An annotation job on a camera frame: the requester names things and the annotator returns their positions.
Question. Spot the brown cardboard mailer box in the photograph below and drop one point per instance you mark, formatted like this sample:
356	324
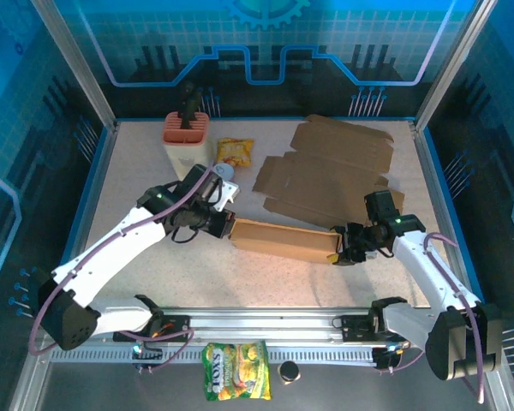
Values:
282	240
325	171

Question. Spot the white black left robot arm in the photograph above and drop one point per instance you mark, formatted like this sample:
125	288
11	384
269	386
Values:
111	244

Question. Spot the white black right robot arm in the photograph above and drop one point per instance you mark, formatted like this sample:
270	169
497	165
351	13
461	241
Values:
428	269

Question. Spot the small tin can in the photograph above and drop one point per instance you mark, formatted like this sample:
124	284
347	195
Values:
227	171

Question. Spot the cream knife block pink top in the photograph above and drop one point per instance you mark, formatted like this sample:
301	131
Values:
187	147

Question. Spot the yellow snack bag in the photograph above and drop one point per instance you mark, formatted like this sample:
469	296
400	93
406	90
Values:
235	152

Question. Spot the slotted metal strip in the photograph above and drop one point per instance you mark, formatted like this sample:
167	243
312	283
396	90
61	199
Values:
317	355

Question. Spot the black controller board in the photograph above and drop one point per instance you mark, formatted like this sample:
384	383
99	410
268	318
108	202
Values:
147	353
385	357

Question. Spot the small black jar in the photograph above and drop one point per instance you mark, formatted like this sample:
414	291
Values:
289	372

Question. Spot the green candy bag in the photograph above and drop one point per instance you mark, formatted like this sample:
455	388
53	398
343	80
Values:
235	370

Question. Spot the grey metal front panel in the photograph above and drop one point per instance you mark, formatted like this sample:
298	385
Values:
111	389

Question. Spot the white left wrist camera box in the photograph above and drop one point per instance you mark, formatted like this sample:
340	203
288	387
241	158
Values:
228	192

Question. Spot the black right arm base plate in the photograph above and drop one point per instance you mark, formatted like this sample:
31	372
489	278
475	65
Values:
357	327

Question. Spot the aluminium front rail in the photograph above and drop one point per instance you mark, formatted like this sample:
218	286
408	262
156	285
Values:
261	325

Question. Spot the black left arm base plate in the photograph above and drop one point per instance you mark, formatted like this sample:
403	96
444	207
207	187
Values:
175	327

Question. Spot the aluminium frame post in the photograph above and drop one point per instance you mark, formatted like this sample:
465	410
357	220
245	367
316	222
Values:
452	64
78	64

